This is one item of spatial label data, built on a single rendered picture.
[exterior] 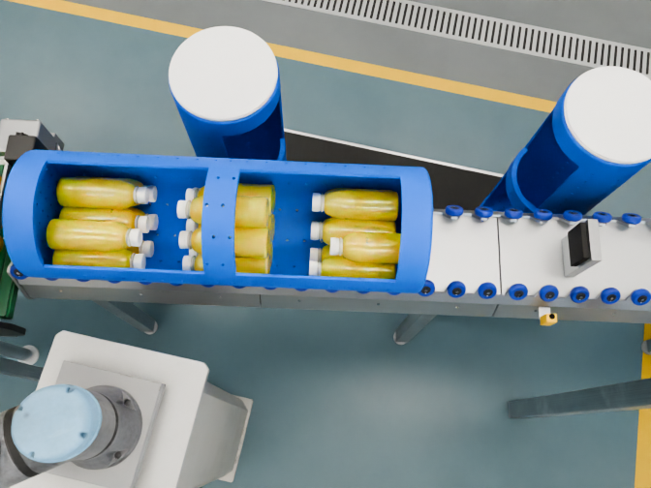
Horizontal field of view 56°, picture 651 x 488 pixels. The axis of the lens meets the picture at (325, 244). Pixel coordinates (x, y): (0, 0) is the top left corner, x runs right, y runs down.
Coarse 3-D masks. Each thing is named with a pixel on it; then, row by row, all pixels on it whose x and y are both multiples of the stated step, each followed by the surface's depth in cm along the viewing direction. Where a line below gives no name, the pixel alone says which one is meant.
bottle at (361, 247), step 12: (348, 240) 132; (360, 240) 132; (372, 240) 132; (384, 240) 132; (396, 240) 132; (348, 252) 132; (360, 252) 132; (372, 252) 132; (384, 252) 132; (396, 252) 132
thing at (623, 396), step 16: (608, 384) 156; (624, 384) 148; (640, 384) 140; (528, 400) 212; (544, 400) 197; (560, 400) 185; (576, 400) 174; (592, 400) 164; (608, 400) 155; (624, 400) 147; (640, 400) 140; (512, 416) 228; (528, 416) 216; (544, 416) 211
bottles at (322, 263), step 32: (128, 224) 138; (192, 224) 139; (320, 224) 146; (352, 224) 138; (384, 224) 139; (64, 256) 134; (96, 256) 135; (128, 256) 136; (192, 256) 143; (320, 256) 143
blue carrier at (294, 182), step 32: (32, 160) 128; (64, 160) 128; (96, 160) 129; (128, 160) 130; (160, 160) 130; (192, 160) 131; (224, 160) 132; (256, 160) 134; (32, 192) 123; (160, 192) 149; (224, 192) 125; (288, 192) 148; (320, 192) 148; (416, 192) 126; (32, 224) 123; (160, 224) 151; (224, 224) 123; (288, 224) 151; (416, 224) 124; (32, 256) 126; (160, 256) 148; (224, 256) 125; (288, 256) 149; (416, 256) 125; (288, 288) 137; (320, 288) 134; (352, 288) 133; (384, 288) 132; (416, 288) 132
